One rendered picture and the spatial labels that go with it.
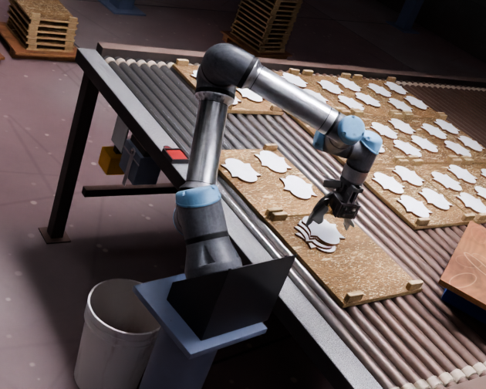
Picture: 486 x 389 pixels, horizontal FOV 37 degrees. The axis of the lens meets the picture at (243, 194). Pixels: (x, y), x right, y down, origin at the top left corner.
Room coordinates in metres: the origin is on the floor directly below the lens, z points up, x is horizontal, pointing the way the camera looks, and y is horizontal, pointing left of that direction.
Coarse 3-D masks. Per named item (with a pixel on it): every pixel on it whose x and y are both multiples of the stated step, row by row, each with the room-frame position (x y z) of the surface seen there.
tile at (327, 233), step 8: (304, 224) 2.01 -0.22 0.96; (312, 224) 2.03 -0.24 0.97; (320, 224) 2.04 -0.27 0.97; (328, 224) 2.06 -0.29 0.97; (312, 232) 1.97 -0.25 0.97; (320, 232) 1.99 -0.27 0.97; (328, 232) 2.01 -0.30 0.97; (336, 232) 2.03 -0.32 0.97; (320, 240) 1.95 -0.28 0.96; (328, 240) 1.96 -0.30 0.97; (336, 240) 1.98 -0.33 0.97
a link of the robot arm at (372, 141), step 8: (368, 136) 1.98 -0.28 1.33; (376, 136) 2.00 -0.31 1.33; (360, 144) 1.97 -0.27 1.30; (368, 144) 1.96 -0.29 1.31; (376, 144) 1.97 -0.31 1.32; (352, 152) 1.96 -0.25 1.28; (360, 152) 1.96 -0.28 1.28; (368, 152) 1.96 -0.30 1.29; (376, 152) 1.98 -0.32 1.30; (352, 160) 1.97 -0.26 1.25; (360, 160) 1.96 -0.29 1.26; (368, 160) 1.97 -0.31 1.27; (352, 168) 1.97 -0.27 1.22; (360, 168) 1.96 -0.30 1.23; (368, 168) 1.98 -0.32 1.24
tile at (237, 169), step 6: (228, 162) 2.27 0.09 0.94; (234, 162) 2.29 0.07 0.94; (240, 162) 2.30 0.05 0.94; (228, 168) 2.23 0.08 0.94; (234, 168) 2.24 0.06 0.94; (240, 168) 2.26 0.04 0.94; (246, 168) 2.28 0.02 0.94; (234, 174) 2.20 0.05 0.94; (240, 174) 2.21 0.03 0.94; (246, 174) 2.23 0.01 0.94; (252, 174) 2.25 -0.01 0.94; (258, 174) 2.27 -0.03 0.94; (240, 180) 2.19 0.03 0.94; (246, 180) 2.19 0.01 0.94; (252, 180) 2.21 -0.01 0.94
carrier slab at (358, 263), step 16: (272, 224) 1.99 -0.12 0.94; (288, 224) 2.03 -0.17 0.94; (336, 224) 2.15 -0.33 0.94; (288, 240) 1.93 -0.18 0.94; (352, 240) 2.08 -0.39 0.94; (368, 240) 2.12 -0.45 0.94; (304, 256) 1.88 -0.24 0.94; (320, 256) 1.91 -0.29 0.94; (336, 256) 1.95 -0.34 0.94; (352, 256) 1.98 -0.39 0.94; (368, 256) 2.02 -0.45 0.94; (384, 256) 2.06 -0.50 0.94; (320, 272) 1.82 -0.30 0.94; (336, 272) 1.86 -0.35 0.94; (352, 272) 1.89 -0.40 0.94; (368, 272) 1.92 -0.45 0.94; (384, 272) 1.96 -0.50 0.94; (400, 272) 1.99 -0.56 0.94; (336, 288) 1.78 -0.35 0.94; (352, 288) 1.81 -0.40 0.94; (368, 288) 1.84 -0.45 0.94; (384, 288) 1.87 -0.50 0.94; (400, 288) 1.91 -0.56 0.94; (352, 304) 1.74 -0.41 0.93
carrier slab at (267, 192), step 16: (224, 160) 2.29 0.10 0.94; (240, 160) 2.34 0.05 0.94; (256, 160) 2.39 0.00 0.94; (224, 176) 2.19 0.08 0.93; (272, 176) 2.31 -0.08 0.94; (304, 176) 2.40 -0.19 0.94; (240, 192) 2.11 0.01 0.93; (256, 192) 2.15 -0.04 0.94; (272, 192) 2.19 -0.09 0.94; (288, 192) 2.24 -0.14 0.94; (320, 192) 2.33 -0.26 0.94; (256, 208) 2.05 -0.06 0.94; (288, 208) 2.12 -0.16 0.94; (304, 208) 2.17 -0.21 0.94
